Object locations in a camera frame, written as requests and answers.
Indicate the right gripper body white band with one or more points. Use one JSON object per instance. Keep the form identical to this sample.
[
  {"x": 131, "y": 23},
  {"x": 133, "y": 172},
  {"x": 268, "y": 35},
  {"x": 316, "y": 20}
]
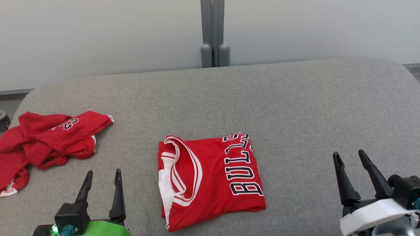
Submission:
[{"x": 367, "y": 214}]

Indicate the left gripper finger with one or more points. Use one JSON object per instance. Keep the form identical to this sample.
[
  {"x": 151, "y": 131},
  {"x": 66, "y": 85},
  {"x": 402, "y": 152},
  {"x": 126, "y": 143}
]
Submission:
[
  {"x": 118, "y": 200},
  {"x": 84, "y": 190}
]

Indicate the black metal floor fixture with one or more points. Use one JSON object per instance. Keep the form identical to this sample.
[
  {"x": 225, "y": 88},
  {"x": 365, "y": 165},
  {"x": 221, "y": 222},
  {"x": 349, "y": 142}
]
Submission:
[{"x": 4, "y": 121}]

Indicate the red basketball shorts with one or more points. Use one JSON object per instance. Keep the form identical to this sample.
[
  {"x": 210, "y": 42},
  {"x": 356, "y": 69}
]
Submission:
[{"x": 42, "y": 141}]

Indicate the grey partition post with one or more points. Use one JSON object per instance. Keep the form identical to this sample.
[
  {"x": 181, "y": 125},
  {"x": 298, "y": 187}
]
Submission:
[{"x": 215, "y": 32}]

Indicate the red white basketball jersey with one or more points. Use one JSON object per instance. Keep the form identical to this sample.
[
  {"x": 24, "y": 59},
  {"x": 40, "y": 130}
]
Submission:
[{"x": 213, "y": 183}]

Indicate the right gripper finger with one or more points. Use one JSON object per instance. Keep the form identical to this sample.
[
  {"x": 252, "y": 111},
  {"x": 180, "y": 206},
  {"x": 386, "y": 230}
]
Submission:
[
  {"x": 346, "y": 186},
  {"x": 377, "y": 180}
]

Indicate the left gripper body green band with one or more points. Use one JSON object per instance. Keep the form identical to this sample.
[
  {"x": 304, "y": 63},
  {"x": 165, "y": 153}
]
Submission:
[{"x": 101, "y": 229}]

